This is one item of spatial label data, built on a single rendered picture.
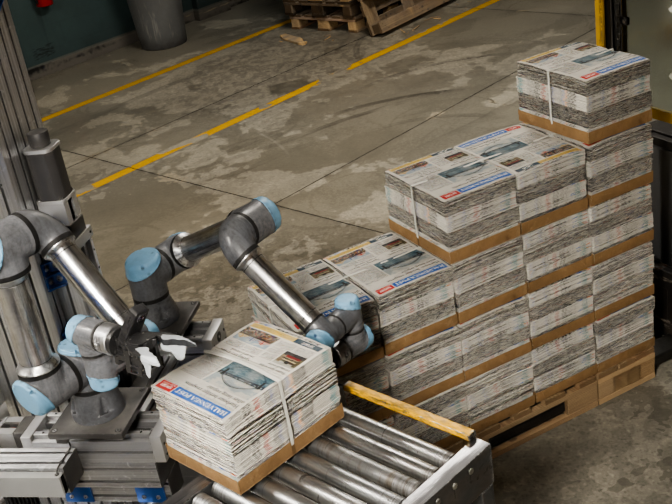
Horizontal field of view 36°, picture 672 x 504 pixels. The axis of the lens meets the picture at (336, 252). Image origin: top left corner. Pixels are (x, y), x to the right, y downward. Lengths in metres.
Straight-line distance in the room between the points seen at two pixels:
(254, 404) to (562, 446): 1.67
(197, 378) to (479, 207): 1.19
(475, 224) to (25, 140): 1.42
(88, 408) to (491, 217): 1.41
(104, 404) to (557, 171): 1.65
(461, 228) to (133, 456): 1.24
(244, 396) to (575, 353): 1.69
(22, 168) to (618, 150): 1.97
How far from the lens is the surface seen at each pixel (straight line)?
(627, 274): 3.92
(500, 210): 3.43
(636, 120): 3.71
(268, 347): 2.69
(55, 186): 2.96
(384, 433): 2.71
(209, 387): 2.59
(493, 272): 3.50
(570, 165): 3.56
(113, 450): 3.01
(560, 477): 3.78
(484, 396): 3.69
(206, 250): 3.24
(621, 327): 4.01
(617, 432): 3.97
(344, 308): 2.99
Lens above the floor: 2.41
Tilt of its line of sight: 26 degrees down
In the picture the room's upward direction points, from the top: 9 degrees counter-clockwise
